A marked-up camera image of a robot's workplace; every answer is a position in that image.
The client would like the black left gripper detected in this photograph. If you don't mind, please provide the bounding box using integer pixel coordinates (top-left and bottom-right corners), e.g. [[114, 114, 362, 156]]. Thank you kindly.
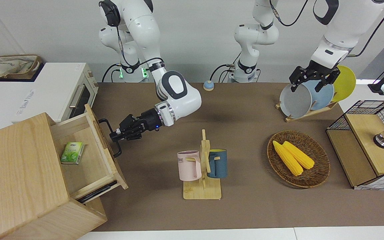
[[290, 62, 340, 93]]

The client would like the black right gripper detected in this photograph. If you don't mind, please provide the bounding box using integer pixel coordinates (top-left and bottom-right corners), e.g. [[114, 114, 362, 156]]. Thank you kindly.
[[110, 109, 162, 142]]

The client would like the black metal drawer handle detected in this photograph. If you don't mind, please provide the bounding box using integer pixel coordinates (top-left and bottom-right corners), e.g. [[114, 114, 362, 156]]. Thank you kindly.
[[99, 118, 122, 158]]

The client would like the light wooden drawer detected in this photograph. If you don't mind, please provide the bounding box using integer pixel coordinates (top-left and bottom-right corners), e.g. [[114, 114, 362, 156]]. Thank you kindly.
[[50, 104, 128, 200]]

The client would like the light wooden drawer cabinet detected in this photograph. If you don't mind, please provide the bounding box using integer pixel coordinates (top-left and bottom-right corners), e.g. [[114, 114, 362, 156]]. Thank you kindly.
[[0, 112, 108, 240]]

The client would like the light blue plate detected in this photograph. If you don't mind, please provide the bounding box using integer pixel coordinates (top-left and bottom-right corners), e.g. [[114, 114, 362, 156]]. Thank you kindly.
[[302, 80, 335, 111]]

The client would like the grey plate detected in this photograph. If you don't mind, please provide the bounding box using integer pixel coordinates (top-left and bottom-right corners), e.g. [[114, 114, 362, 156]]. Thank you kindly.
[[279, 83, 313, 119]]

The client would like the wooden plate rack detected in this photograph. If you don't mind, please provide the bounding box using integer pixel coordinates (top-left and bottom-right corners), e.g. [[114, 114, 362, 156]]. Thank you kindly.
[[275, 100, 339, 123]]

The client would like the yellow plate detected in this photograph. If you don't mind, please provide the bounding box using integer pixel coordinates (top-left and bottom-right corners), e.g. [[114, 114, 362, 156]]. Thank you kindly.
[[330, 65, 357, 102]]

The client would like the green tissue pack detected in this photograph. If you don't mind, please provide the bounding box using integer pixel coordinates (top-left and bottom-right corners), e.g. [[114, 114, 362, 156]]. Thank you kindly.
[[60, 142, 85, 165]]

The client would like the yellow corn cob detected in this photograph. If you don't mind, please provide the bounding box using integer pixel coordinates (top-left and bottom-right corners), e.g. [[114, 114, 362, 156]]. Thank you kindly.
[[272, 140, 304, 176], [282, 141, 315, 170]]

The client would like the pink mug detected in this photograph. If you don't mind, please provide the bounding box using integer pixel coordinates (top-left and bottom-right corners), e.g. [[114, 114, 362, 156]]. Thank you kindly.
[[177, 151, 202, 181]]

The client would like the white toaster oven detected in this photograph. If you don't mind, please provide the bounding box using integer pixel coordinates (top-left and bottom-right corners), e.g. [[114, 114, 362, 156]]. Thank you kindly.
[[0, 62, 99, 138]]

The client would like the brown wicker basket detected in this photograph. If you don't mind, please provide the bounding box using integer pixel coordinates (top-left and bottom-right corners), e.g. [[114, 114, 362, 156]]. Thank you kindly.
[[267, 130, 331, 189]]

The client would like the wooden mug tree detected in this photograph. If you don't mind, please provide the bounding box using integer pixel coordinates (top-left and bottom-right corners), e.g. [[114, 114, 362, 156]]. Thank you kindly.
[[183, 129, 227, 200]]

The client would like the dark blue mug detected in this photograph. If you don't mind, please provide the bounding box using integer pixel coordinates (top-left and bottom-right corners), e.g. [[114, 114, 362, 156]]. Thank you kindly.
[[207, 149, 228, 179]]

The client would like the brown storage basket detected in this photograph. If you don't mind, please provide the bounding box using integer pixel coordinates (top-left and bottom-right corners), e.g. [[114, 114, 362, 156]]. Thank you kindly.
[[0, 54, 42, 80]]

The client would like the beige canvas bag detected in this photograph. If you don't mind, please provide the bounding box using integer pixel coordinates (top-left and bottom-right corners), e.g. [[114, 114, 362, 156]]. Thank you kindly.
[[0, 57, 36, 79]]

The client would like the brown table mat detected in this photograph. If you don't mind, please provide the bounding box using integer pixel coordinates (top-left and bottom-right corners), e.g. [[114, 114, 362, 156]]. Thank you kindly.
[[89, 82, 384, 232]]

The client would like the white oven door handle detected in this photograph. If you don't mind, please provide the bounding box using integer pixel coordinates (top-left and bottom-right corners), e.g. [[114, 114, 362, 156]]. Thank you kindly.
[[69, 84, 85, 109]]

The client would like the black velcro cable strap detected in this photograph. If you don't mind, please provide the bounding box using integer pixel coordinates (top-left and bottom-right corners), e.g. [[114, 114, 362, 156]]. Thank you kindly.
[[149, 59, 165, 72]]

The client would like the wire grid wooden shelf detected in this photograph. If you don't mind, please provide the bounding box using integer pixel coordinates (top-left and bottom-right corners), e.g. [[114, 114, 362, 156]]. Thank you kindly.
[[326, 100, 384, 190]]

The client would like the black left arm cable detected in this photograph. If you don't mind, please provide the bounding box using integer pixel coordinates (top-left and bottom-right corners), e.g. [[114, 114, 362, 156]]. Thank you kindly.
[[270, 0, 384, 58]]

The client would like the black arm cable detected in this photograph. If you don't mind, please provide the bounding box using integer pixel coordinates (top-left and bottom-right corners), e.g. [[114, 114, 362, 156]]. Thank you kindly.
[[116, 25, 166, 72], [270, 0, 384, 58]]

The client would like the black base cable bundle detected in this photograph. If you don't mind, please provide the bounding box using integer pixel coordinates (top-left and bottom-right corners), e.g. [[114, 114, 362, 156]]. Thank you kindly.
[[210, 63, 236, 83]]

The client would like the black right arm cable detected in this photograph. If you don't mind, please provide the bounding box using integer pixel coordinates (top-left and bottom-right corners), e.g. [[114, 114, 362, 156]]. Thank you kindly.
[[116, 25, 166, 72]]

